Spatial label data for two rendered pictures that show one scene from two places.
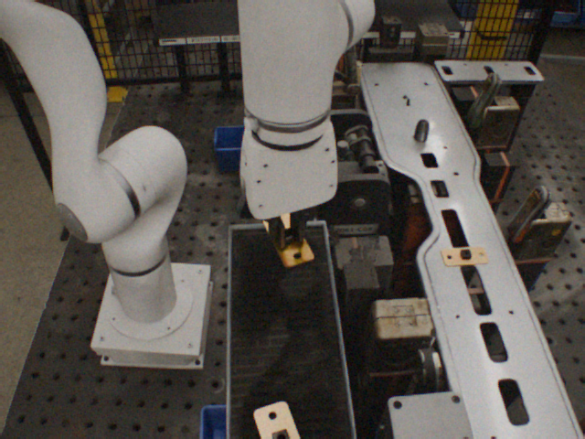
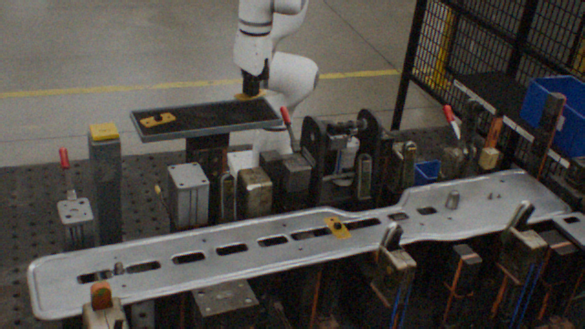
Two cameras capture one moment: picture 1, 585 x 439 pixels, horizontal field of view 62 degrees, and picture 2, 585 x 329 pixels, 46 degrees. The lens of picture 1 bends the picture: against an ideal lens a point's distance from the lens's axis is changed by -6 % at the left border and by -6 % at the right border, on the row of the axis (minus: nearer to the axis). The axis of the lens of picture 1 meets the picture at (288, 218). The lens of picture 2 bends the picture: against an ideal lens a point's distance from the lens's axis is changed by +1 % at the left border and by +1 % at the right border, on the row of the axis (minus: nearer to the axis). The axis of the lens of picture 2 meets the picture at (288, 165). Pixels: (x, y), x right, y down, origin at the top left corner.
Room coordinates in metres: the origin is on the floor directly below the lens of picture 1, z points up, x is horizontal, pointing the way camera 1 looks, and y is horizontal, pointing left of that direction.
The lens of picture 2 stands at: (-0.10, -1.50, 2.01)
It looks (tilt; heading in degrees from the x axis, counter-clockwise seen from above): 32 degrees down; 67
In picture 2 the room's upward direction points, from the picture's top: 6 degrees clockwise
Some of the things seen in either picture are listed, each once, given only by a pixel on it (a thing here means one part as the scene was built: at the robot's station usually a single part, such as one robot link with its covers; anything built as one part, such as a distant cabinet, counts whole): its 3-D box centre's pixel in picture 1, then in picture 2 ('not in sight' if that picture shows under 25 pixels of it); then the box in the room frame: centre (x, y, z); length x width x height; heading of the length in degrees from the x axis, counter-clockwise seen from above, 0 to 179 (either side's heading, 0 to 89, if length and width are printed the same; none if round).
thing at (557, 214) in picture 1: (519, 267); (385, 309); (0.63, -0.49, 0.87); 0.12 x 0.09 x 0.35; 94
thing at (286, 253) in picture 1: (287, 236); (249, 92); (0.42, 0.00, 1.22); 0.08 x 0.04 x 0.01; 22
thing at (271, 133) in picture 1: (285, 112); (254, 23); (0.42, 0.00, 1.41); 0.09 x 0.08 x 0.03; 112
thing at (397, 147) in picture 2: not in sight; (389, 203); (0.84, -0.10, 0.88); 0.11 x 0.09 x 0.37; 94
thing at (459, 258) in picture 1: (465, 254); (337, 226); (0.56, -0.32, 1.01); 0.08 x 0.04 x 0.01; 94
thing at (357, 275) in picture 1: (348, 340); (265, 216); (0.45, -0.11, 0.90); 0.05 x 0.05 x 0.40; 4
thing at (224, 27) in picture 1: (308, 18); (562, 137); (1.44, -0.06, 1.02); 0.90 x 0.22 x 0.03; 94
